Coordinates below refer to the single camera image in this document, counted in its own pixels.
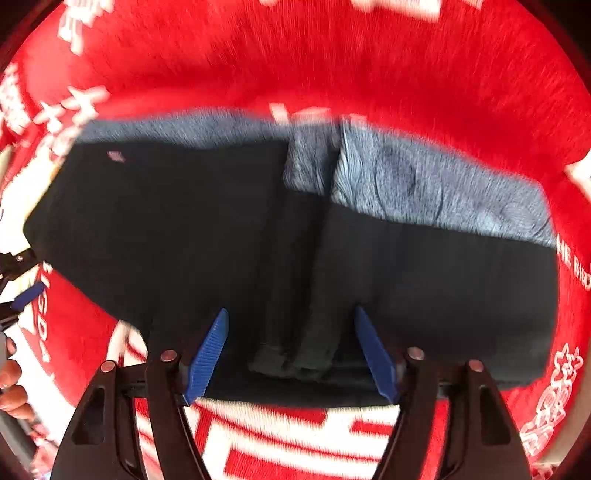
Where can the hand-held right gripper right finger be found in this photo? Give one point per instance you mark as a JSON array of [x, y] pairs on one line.
[[374, 350]]

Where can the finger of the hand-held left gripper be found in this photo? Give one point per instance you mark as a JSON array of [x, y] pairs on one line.
[[27, 296], [16, 263]]

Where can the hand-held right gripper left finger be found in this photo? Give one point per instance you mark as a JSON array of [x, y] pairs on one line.
[[207, 355]]

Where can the black pants with blue stripes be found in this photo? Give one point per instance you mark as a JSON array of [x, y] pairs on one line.
[[161, 230]]

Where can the person's left hand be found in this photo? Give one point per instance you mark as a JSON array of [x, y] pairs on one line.
[[11, 397]]

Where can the red printed blanket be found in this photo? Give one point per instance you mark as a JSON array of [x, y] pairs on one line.
[[323, 55]]

